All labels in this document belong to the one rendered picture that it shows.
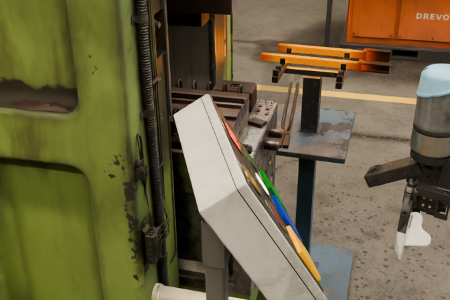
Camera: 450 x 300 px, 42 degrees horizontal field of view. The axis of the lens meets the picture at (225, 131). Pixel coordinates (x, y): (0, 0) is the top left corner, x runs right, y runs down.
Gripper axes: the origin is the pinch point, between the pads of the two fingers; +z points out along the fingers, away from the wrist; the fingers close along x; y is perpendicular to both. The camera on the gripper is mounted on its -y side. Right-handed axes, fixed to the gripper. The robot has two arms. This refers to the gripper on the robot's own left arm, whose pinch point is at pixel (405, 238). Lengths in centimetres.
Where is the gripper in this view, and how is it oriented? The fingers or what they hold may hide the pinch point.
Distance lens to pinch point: 122.0
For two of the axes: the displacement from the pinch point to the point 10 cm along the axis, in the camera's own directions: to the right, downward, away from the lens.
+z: 0.1, 9.0, 4.4
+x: 4.9, -3.9, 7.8
